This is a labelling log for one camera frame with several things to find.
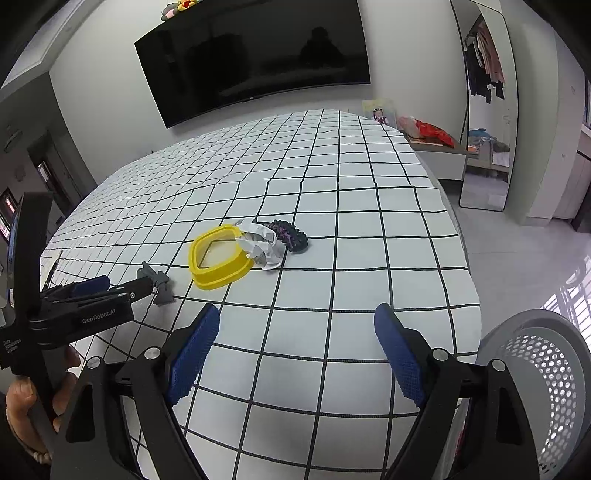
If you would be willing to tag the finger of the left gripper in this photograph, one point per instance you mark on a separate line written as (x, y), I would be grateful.
(135, 289)
(90, 286)

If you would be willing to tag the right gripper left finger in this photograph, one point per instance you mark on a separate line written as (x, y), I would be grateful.
(186, 349)

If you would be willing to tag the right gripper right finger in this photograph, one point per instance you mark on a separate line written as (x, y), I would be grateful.
(402, 347)

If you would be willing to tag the grey fish tail toy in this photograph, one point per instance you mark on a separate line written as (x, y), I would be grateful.
(160, 283)

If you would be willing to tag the yellow plastic container frame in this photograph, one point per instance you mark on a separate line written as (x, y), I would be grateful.
(215, 258)

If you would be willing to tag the dark spiky purple toy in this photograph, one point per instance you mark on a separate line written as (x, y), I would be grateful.
(293, 238)

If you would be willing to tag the person's left hand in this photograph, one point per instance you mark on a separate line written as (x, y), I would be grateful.
(22, 448)

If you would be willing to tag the grey perforated laundry basket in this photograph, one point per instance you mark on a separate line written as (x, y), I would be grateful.
(550, 364)

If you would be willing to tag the low white tv cabinet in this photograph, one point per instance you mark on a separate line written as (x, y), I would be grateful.
(446, 163)

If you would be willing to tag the red plastic bag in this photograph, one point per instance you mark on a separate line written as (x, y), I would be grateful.
(419, 131)

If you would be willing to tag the standing floor mirror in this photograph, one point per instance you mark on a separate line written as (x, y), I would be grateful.
(490, 127)

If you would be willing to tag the row of plush toys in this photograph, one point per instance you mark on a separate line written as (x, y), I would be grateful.
(175, 7)

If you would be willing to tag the cartoon girl picture frame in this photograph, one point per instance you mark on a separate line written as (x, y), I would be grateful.
(381, 110)

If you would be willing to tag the black wall television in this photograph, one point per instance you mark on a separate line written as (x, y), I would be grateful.
(219, 53)

